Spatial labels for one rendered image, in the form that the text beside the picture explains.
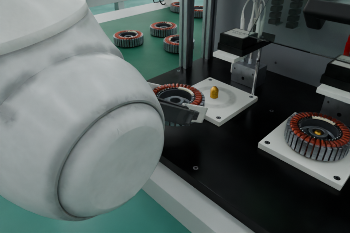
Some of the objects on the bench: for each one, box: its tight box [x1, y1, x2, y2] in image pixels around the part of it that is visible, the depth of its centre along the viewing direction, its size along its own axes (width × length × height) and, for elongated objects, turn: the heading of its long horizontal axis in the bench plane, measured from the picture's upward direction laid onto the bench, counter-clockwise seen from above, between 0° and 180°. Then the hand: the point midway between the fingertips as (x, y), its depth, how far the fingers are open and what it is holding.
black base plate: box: [146, 56, 350, 233], centre depth 64 cm, size 47×64×2 cm
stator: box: [150, 21, 177, 37], centre depth 119 cm, size 11×11×4 cm
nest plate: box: [258, 112, 350, 191], centre depth 54 cm, size 15×15×1 cm
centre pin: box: [210, 86, 219, 99], centre depth 68 cm, size 2×2×3 cm
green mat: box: [99, 7, 203, 81], centre depth 116 cm, size 94×61×1 cm, turn 135°
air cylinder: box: [231, 58, 267, 88], centre depth 77 cm, size 5×8×6 cm
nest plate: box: [192, 77, 258, 126], centre depth 69 cm, size 15×15×1 cm
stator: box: [164, 34, 195, 54], centre depth 104 cm, size 11×11×4 cm
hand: (175, 101), depth 55 cm, fingers closed on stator, 11 cm apart
